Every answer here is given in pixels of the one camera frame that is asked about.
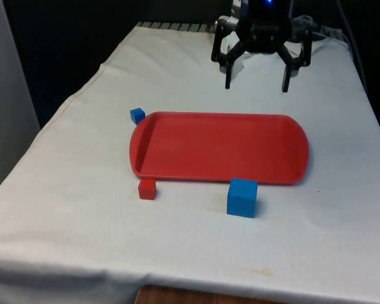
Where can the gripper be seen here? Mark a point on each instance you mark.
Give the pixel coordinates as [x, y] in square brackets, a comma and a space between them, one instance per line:
[264, 28]

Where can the large blue cube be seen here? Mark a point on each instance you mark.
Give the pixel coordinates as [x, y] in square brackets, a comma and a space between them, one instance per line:
[242, 199]

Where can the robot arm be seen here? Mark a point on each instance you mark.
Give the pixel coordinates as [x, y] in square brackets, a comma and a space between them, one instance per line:
[236, 8]

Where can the red tray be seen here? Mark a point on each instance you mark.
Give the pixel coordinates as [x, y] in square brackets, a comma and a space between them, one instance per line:
[218, 149]

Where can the small blue cube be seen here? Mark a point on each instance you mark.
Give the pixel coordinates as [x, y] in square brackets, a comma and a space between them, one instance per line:
[136, 115]

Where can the small red cube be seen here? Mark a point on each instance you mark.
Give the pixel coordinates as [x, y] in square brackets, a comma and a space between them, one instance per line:
[146, 190]

